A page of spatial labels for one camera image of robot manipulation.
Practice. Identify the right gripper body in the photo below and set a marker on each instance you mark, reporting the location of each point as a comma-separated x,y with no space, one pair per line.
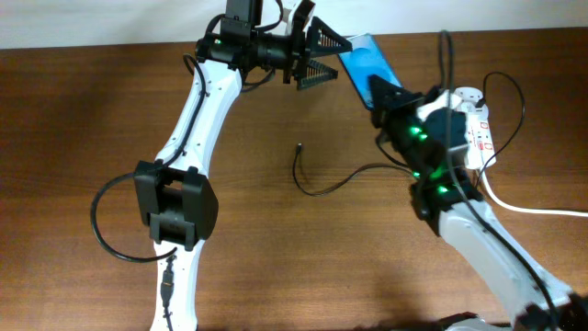
401,117

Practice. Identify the blue screen smartphone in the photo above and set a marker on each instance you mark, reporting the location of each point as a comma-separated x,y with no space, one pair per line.
365,59

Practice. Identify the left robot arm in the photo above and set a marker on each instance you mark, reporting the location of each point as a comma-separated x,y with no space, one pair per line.
176,200

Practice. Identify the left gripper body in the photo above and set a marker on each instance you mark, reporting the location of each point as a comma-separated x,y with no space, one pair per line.
297,56

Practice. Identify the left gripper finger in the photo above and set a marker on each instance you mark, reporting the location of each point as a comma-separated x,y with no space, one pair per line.
313,73
323,41

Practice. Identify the white power strip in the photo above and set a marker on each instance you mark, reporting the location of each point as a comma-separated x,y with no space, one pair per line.
479,137

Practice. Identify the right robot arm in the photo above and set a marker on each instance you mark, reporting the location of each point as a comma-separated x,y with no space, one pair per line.
431,135

